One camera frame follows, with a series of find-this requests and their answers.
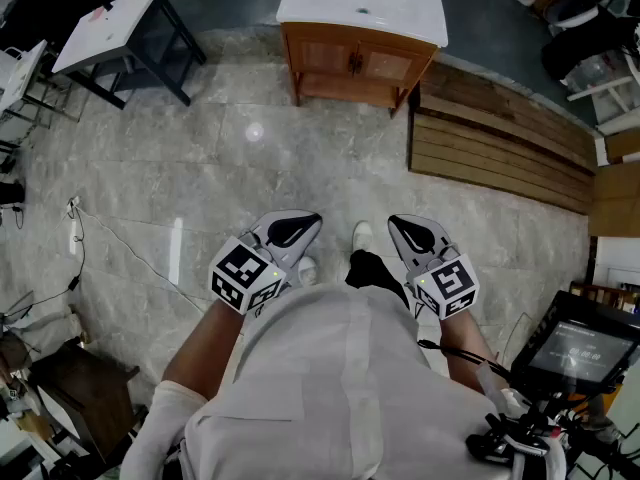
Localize person's left white shoe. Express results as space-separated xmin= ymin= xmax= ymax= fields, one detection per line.
xmin=297 ymin=256 xmax=319 ymax=288

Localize white ceramic sink basin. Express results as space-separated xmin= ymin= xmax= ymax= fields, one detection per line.
xmin=275 ymin=0 xmax=449 ymax=49

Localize white table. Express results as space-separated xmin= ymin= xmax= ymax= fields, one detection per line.
xmin=0 ymin=39 xmax=49 ymax=114

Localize person's left forearm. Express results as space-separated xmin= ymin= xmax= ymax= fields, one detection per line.
xmin=162 ymin=297 xmax=246 ymax=402

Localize black tablet mount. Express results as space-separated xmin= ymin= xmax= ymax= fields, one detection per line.
xmin=464 ymin=392 xmax=569 ymax=480

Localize dark brown wooden cabinet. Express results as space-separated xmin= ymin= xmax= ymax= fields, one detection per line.
xmin=27 ymin=340 xmax=141 ymax=464

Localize person's white shoe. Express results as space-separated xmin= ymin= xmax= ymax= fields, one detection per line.
xmin=297 ymin=256 xmax=319 ymax=288
xmin=351 ymin=220 xmax=374 ymax=262

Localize black metal basin stand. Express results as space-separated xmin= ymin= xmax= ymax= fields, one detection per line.
xmin=74 ymin=0 xmax=208 ymax=111

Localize wooden sink cabinet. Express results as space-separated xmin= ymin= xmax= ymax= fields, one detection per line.
xmin=279 ymin=21 xmax=440 ymax=119

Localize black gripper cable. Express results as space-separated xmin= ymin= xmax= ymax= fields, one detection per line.
xmin=417 ymin=339 xmax=514 ymax=384

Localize flat brown cardboard box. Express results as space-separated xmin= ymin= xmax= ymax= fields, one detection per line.
xmin=587 ymin=127 xmax=640 ymax=239

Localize black tablet screen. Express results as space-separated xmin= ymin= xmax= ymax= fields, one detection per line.
xmin=509 ymin=290 xmax=640 ymax=397

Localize wooden slat platform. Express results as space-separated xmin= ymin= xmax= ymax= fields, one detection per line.
xmin=407 ymin=60 xmax=599 ymax=217

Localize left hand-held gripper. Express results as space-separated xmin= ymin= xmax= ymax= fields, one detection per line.
xmin=208 ymin=209 xmax=324 ymax=317

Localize black floor cable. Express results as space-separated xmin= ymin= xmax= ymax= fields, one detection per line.
xmin=0 ymin=206 xmax=87 ymax=319

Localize white chair frame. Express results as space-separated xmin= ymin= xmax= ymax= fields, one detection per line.
xmin=567 ymin=57 xmax=640 ymax=137

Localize person's black trousers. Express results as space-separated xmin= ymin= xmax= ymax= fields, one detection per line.
xmin=344 ymin=249 xmax=411 ymax=312

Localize person's right white shoe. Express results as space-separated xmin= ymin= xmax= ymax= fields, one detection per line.
xmin=351 ymin=220 xmax=374 ymax=262

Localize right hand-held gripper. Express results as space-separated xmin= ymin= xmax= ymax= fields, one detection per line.
xmin=388 ymin=213 xmax=480 ymax=321

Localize person's white shirt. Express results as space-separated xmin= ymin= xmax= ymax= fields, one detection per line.
xmin=119 ymin=282 xmax=569 ymax=480

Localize person's right forearm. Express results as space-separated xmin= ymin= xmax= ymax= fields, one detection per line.
xmin=439 ymin=307 xmax=501 ymax=397

